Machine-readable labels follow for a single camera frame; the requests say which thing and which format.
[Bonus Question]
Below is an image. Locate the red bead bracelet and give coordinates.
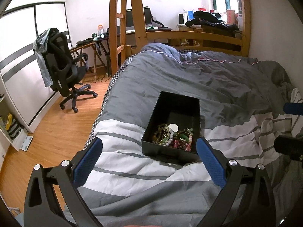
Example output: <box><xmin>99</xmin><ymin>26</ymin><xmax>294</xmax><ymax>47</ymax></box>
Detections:
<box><xmin>173</xmin><ymin>138</ymin><xmax>193</xmax><ymax>152</ymax></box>

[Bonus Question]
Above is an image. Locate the green jade bangle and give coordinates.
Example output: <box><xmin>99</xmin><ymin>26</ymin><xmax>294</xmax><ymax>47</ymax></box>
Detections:
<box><xmin>159</xmin><ymin>133</ymin><xmax>193</xmax><ymax>150</ymax></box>

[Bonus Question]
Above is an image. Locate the black jewelry box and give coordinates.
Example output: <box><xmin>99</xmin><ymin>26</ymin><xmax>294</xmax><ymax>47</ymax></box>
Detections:
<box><xmin>141</xmin><ymin>91</ymin><xmax>200</xmax><ymax>166</ymax></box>

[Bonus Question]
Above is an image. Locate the grey duvet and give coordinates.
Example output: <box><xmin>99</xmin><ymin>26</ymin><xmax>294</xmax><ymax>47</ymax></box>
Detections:
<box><xmin>91</xmin><ymin>43</ymin><xmax>302</xmax><ymax>137</ymax></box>

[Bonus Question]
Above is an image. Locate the white shelf unit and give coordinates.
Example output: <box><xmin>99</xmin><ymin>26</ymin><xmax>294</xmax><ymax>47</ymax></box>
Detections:
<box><xmin>0</xmin><ymin>75</ymin><xmax>34</xmax><ymax>171</ymax></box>

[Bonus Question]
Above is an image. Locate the white round sticker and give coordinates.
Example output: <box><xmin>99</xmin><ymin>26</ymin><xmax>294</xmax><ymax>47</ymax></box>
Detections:
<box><xmin>168</xmin><ymin>123</ymin><xmax>179</xmax><ymax>133</ymax></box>

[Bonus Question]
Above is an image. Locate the white sliding wardrobe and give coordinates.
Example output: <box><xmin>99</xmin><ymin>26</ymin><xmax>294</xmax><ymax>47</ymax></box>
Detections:
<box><xmin>1</xmin><ymin>2</ymin><xmax>69</xmax><ymax>132</ymax></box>

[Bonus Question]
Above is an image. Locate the black office chair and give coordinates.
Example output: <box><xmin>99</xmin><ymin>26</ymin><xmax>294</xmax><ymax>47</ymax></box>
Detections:
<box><xmin>43</xmin><ymin>28</ymin><xmax>98</xmax><ymax>113</ymax></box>

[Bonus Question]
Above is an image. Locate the pile of dark clothes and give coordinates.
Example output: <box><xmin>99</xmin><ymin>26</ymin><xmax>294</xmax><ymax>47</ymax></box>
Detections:
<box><xmin>185</xmin><ymin>10</ymin><xmax>239</xmax><ymax>32</ymax></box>

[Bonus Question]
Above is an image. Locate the wooden folding side table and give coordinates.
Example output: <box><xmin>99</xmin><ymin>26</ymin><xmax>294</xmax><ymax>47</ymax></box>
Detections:
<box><xmin>70</xmin><ymin>42</ymin><xmax>107</xmax><ymax>73</ymax></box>

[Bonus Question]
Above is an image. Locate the light blue hanging garment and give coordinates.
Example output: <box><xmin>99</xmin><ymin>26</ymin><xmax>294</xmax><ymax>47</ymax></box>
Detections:
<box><xmin>33</xmin><ymin>28</ymin><xmax>53</xmax><ymax>88</ymax></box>

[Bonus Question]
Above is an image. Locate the wooden ladder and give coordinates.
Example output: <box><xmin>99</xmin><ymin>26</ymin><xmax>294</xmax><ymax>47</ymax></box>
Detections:
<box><xmin>109</xmin><ymin>0</ymin><xmax>127</xmax><ymax>75</ymax></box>

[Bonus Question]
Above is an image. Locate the black computer monitor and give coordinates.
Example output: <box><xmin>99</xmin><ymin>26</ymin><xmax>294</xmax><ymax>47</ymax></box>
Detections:
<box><xmin>126</xmin><ymin>7</ymin><xmax>152</xmax><ymax>29</ymax></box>

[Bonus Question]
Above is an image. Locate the gold chain necklace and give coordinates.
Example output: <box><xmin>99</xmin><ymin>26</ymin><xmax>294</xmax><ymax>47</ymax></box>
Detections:
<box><xmin>152</xmin><ymin>123</ymin><xmax>170</xmax><ymax>145</ymax></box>

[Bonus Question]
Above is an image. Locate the wooden bunk bed frame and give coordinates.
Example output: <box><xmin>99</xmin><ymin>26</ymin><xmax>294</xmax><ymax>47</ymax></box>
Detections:
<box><xmin>108</xmin><ymin>0</ymin><xmax>285</xmax><ymax>76</ymax></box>

